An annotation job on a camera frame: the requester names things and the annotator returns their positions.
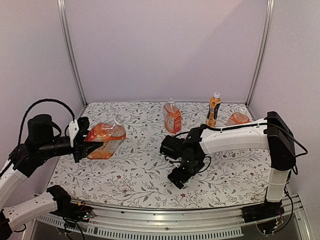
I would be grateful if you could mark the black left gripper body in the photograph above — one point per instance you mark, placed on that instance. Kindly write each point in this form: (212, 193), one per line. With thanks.
(78, 150)

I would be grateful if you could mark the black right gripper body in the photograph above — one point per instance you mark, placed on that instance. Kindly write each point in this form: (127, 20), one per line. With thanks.
(187, 172)

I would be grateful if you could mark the large orange-label plastic bottle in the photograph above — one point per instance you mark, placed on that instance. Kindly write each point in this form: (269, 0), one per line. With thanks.
(172, 116)

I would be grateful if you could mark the slim orange drink bottle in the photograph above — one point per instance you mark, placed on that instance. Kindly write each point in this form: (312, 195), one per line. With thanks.
(214, 105)

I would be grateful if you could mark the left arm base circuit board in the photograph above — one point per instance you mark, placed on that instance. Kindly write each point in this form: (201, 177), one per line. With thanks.
(81, 212)

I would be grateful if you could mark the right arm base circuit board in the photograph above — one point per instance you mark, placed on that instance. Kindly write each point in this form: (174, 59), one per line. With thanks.
(269, 227)

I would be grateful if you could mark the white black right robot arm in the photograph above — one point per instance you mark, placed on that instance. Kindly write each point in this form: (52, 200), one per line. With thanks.
(269, 133)

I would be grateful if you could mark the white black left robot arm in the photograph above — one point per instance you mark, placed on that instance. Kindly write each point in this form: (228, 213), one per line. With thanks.
(41, 145)

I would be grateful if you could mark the floral patterned table mat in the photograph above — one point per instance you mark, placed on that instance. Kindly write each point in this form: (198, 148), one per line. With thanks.
(137, 174)

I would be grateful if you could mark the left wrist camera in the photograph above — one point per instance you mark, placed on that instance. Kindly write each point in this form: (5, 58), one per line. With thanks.
(73, 129)

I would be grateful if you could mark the aluminium front rail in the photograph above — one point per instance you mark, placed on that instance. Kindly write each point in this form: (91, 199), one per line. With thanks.
(295, 226)

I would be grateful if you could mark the white perforated cable tray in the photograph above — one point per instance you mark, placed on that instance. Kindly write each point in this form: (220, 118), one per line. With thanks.
(122, 232)

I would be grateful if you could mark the left aluminium frame post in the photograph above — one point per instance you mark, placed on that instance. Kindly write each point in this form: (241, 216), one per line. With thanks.
(62, 11)

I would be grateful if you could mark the aluminium frame post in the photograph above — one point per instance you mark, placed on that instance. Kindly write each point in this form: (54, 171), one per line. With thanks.
(62, 11)
(270, 4)

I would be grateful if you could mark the right aluminium frame post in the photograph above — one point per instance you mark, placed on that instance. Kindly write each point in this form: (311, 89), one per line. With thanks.
(270, 4)

